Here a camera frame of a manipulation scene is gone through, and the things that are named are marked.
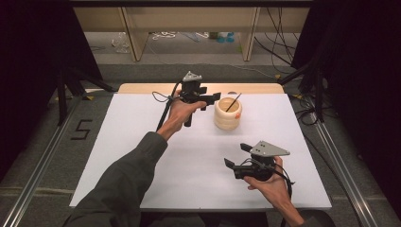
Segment black hanging cables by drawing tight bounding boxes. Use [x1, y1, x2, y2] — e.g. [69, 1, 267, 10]
[253, 7, 301, 68]

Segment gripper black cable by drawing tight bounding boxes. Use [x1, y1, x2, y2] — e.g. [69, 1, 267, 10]
[240, 157, 296, 202]
[151, 80, 184, 132]

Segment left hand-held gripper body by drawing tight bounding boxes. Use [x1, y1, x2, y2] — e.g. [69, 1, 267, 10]
[179, 70, 207, 128]

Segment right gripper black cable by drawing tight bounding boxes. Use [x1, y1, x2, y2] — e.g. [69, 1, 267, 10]
[240, 157, 296, 202]

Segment black metal stand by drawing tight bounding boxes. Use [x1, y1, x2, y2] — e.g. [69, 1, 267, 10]
[56, 62, 117, 127]
[277, 58, 326, 124]

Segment person's left hand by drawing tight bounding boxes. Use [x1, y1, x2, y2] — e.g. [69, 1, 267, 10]
[162, 90, 208, 137]

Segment black thin stick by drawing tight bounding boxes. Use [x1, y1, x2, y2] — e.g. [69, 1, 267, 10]
[224, 92, 243, 114]

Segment white board sheet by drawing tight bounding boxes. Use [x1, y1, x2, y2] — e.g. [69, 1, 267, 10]
[69, 92, 333, 211]

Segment black curtain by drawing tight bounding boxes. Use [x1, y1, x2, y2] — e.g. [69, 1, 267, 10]
[0, 0, 104, 179]
[291, 0, 401, 218]

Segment wooden shelf unit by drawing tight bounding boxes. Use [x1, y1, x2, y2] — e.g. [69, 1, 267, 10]
[73, 6, 310, 62]

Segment black floor cables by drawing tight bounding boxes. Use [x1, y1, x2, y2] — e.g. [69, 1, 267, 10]
[289, 93, 320, 128]

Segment white cable bundle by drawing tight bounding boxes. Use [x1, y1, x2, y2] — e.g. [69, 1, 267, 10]
[151, 30, 178, 42]

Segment person's right hand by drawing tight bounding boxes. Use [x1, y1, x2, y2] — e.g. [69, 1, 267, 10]
[243, 156, 293, 209]

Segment wooden table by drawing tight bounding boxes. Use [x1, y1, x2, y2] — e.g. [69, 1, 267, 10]
[117, 82, 286, 96]

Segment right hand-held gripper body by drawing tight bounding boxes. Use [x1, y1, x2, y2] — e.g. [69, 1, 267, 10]
[232, 140, 291, 183]

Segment cream ribbed holder cup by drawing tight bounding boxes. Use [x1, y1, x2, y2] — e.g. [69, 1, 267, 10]
[213, 96, 243, 131]

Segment clear plastic item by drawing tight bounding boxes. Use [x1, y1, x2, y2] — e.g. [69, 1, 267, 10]
[111, 31, 131, 54]

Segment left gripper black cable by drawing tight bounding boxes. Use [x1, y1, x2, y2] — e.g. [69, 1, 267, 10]
[151, 80, 184, 132]

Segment blue plastic items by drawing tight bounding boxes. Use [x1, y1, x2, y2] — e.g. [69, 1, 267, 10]
[217, 31, 236, 44]

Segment aluminium floor rail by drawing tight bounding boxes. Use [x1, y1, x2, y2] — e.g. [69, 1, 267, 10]
[313, 119, 381, 227]
[0, 96, 81, 227]

